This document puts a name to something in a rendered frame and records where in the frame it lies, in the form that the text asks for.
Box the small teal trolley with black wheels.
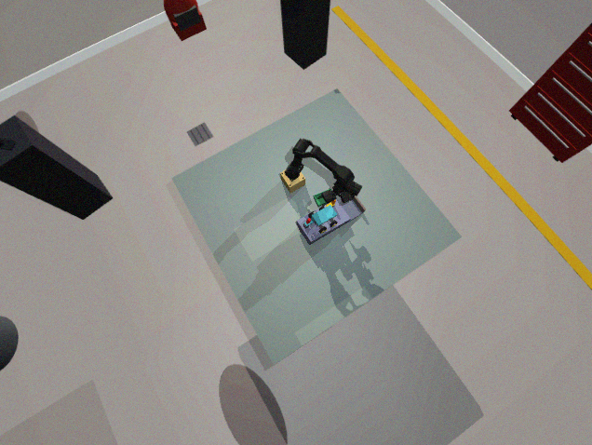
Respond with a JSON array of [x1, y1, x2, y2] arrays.
[[304, 205, 338, 234]]

